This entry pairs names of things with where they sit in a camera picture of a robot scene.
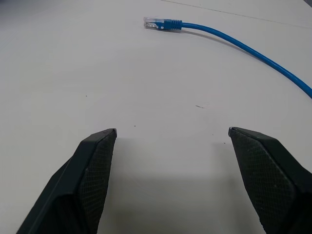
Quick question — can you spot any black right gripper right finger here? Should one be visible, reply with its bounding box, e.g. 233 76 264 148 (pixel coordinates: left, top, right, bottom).
228 126 312 234

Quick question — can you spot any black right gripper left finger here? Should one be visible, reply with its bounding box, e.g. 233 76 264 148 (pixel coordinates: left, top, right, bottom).
16 128 117 234

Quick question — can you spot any blue Ethernet cable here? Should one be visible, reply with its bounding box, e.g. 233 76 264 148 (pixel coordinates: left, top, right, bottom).
143 16 312 99

